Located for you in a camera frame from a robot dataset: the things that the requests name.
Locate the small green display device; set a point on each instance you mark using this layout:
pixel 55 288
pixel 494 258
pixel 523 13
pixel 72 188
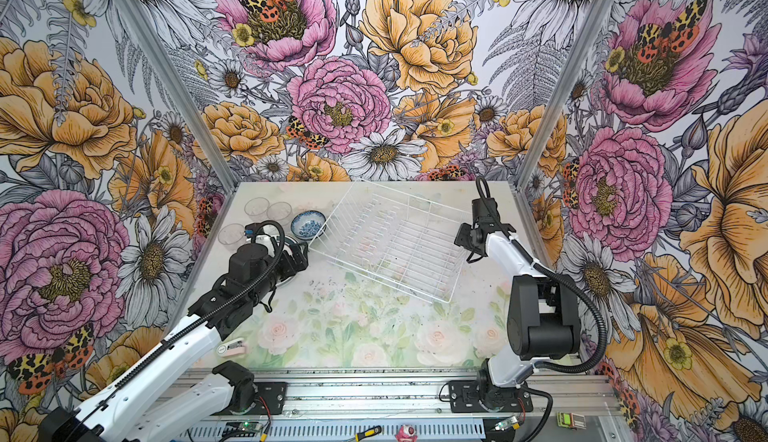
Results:
pixel 572 421

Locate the blue white porcelain bowl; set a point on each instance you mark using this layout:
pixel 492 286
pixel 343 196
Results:
pixel 308 224

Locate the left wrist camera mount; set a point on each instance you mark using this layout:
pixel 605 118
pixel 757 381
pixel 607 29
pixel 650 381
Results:
pixel 255 233

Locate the yellow handled screwdriver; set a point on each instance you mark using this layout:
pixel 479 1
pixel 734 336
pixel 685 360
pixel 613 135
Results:
pixel 365 434

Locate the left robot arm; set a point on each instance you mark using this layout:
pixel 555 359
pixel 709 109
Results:
pixel 125 409

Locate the small pink white object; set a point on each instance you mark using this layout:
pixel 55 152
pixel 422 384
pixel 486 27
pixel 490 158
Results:
pixel 232 348

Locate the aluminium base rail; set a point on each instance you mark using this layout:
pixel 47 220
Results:
pixel 421 393

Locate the white wire dish rack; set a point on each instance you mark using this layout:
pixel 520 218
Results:
pixel 398 239

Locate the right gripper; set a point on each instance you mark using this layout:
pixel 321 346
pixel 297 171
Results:
pixel 461 238

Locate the pink round object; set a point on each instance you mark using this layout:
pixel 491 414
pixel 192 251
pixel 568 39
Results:
pixel 406 433

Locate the clear glass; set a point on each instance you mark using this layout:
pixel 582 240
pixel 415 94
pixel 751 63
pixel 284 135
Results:
pixel 232 235
pixel 281 212
pixel 257 209

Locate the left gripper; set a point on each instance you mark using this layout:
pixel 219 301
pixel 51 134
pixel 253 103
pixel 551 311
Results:
pixel 289 268

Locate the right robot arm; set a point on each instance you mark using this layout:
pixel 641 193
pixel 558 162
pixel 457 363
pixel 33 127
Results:
pixel 542 322

